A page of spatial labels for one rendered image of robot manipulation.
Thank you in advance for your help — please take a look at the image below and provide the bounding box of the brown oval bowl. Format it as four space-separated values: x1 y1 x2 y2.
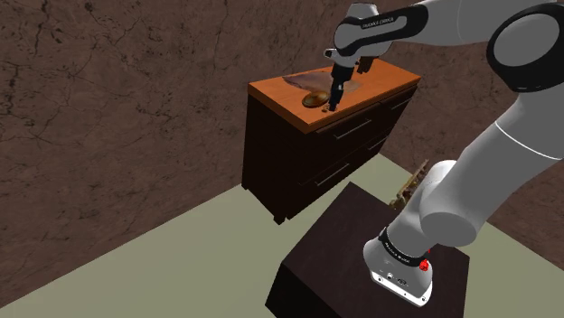
301 89 331 108

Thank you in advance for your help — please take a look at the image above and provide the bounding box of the brown flat mat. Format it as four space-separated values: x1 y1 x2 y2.
282 70 363 96

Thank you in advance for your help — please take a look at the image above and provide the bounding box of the black upright object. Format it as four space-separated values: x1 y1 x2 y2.
355 56 375 75

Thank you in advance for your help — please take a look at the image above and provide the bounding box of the dark chest of drawers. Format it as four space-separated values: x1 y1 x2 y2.
240 58 422 226

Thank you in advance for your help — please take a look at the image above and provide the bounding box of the tan wooden rack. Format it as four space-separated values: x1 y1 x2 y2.
389 158 430 210

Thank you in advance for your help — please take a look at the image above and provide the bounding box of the dark robot stand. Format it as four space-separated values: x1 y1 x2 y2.
264 181 471 318

